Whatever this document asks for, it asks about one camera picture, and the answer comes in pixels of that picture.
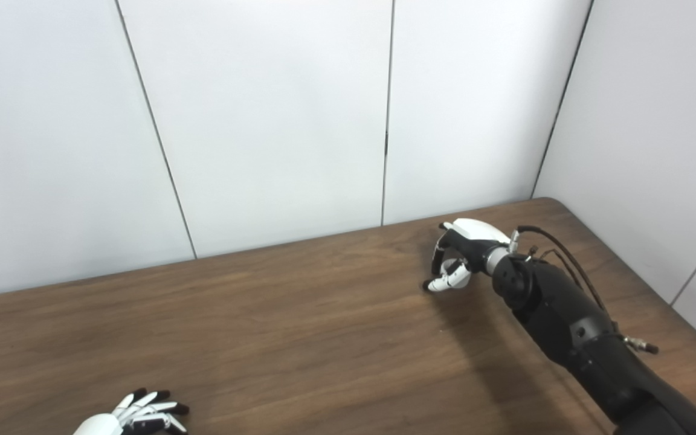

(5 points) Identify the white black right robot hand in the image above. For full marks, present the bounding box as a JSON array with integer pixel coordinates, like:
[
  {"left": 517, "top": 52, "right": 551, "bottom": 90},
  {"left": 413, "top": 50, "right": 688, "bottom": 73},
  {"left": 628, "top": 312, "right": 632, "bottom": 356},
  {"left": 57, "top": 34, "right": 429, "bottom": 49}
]
[{"left": 423, "top": 218, "right": 521, "bottom": 294}]

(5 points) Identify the white plastic ring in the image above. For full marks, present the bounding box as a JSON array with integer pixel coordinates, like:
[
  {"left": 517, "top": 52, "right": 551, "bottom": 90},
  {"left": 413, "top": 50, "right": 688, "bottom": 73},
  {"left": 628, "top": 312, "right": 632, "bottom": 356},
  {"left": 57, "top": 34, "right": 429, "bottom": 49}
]
[{"left": 440, "top": 259, "right": 471, "bottom": 289}]

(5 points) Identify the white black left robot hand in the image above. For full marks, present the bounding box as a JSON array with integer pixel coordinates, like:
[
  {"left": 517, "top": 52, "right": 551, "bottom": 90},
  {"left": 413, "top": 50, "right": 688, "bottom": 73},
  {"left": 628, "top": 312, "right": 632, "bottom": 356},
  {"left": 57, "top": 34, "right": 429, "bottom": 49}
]
[{"left": 73, "top": 388, "right": 190, "bottom": 435}]

